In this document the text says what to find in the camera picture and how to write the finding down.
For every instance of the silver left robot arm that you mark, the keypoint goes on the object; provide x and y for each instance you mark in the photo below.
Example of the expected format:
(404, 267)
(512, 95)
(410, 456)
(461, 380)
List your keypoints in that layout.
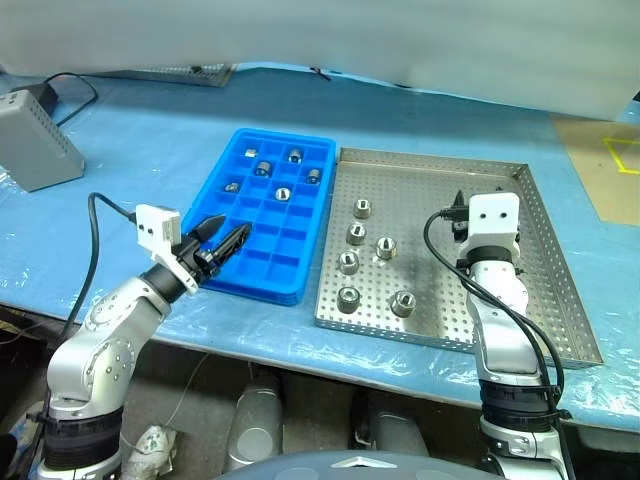
(110, 350)

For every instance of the metal nut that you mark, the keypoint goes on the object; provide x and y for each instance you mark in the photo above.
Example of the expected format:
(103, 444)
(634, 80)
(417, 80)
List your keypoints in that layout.
(348, 261)
(386, 247)
(356, 233)

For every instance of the black power adapter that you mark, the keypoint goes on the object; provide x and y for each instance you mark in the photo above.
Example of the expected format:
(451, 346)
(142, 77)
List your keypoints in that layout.
(42, 95)

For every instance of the dark grey robot torso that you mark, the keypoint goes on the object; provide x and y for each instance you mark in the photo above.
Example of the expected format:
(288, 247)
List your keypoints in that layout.
(350, 467)

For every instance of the grey perforated metal enclosure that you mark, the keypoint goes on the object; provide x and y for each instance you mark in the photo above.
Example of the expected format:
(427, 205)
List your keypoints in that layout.
(35, 145)

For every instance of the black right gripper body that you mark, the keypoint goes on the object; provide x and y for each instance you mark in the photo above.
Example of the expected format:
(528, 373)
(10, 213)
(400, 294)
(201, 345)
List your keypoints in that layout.
(460, 230)

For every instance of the flat perforated metal tray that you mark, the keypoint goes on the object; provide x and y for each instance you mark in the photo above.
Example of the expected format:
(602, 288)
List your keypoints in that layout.
(200, 76)

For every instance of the white foam backdrop sheet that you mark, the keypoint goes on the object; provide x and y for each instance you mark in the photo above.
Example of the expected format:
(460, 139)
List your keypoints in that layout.
(350, 35)

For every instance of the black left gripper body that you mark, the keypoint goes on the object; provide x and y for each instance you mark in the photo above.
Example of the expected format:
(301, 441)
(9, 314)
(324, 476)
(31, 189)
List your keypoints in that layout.
(195, 257)

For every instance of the grey rounded robot leg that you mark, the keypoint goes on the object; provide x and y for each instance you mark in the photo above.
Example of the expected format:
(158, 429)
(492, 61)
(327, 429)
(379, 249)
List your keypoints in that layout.
(395, 430)
(257, 425)

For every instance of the blue compartment tray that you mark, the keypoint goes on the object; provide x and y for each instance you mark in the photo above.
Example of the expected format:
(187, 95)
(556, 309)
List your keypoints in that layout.
(280, 235)

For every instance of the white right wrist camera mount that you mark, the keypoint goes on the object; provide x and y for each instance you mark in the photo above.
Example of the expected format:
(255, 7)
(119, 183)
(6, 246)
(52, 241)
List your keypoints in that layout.
(492, 225)

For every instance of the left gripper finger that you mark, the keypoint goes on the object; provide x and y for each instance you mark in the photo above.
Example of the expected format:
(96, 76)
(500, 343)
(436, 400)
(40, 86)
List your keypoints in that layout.
(232, 241)
(210, 227)

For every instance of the brown cardboard sheet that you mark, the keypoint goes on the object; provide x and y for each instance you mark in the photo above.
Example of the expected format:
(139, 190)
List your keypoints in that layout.
(590, 185)

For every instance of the crumpled white rag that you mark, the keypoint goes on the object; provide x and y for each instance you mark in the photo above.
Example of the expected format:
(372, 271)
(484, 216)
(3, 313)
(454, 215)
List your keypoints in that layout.
(150, 447)

